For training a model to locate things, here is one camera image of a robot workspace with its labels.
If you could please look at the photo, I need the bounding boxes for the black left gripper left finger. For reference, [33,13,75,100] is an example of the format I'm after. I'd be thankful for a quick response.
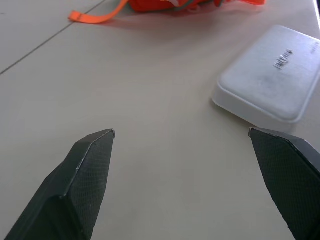
[4,128,116,240]

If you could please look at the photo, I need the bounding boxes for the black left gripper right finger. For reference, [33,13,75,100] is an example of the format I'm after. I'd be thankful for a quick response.
[247,126,320,240]

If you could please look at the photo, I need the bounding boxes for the white plastic rectangular box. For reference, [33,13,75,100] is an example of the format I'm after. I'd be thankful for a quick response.
[211,24,320,133]

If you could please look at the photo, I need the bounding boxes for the orange bag with strap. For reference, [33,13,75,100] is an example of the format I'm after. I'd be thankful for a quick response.
[68,0,266,25]

